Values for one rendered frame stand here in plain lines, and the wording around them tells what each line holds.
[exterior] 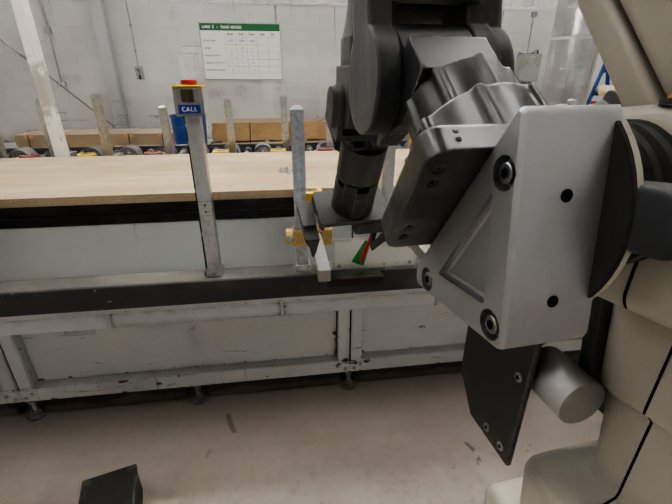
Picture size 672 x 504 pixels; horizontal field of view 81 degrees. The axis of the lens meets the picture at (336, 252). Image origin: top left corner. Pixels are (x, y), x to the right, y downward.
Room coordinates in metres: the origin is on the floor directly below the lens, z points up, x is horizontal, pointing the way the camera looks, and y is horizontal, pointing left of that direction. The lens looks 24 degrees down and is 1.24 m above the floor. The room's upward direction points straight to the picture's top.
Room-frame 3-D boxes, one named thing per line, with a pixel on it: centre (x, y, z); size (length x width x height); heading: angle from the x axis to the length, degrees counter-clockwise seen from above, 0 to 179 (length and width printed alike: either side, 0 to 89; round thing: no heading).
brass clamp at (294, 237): (1.09, 0.08, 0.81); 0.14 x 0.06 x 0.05; 98
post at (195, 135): (1.05, 0.36, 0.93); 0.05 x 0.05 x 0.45; 8
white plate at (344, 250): (1.09, -0.12, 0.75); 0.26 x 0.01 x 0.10; 98
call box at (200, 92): (1.05, 0.36, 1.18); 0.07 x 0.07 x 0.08; 8
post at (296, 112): (1.08, 0.10, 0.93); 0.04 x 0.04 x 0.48; 8
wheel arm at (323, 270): (1.04, 0.06, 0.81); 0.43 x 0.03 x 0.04; 8
